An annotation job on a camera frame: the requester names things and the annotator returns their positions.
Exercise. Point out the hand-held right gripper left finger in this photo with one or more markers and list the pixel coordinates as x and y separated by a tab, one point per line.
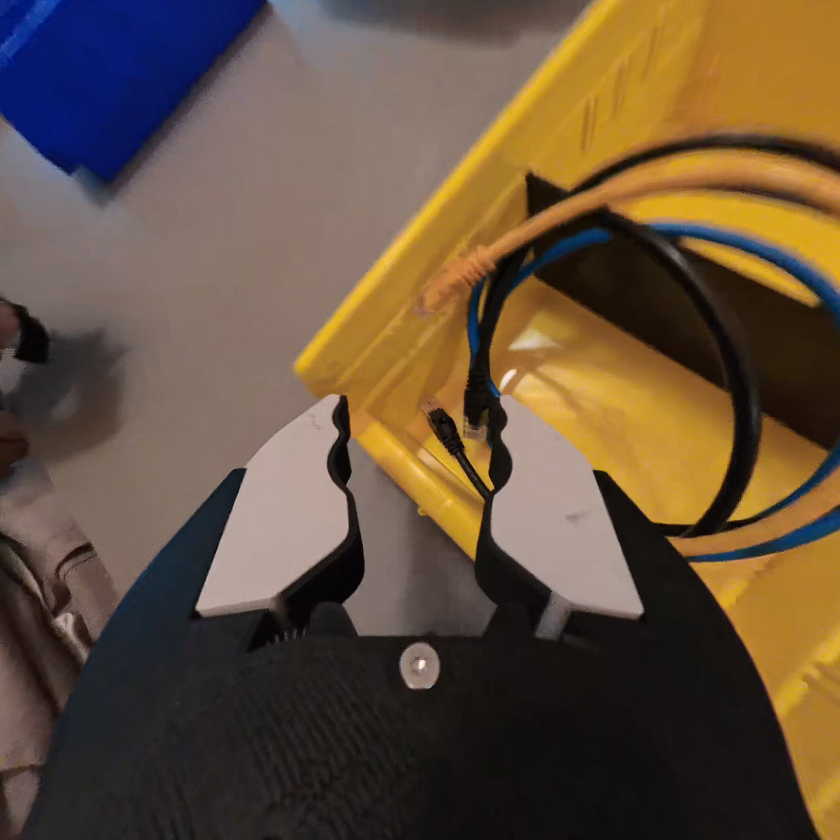
282	518

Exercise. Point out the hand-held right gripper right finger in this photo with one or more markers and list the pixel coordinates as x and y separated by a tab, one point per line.
564	525

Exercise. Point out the yellow storage bin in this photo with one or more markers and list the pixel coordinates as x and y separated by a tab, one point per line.
656	79

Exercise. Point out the grey desk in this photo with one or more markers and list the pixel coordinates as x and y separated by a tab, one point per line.
229	262

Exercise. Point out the person's left hand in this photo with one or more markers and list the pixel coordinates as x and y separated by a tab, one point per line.
5	325

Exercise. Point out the person's clothing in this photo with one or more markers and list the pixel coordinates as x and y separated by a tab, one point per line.
39	590

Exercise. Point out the black bin divider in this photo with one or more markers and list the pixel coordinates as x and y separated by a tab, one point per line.
623	282

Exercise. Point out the blue storage bin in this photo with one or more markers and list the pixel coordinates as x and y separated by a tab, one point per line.
98	79

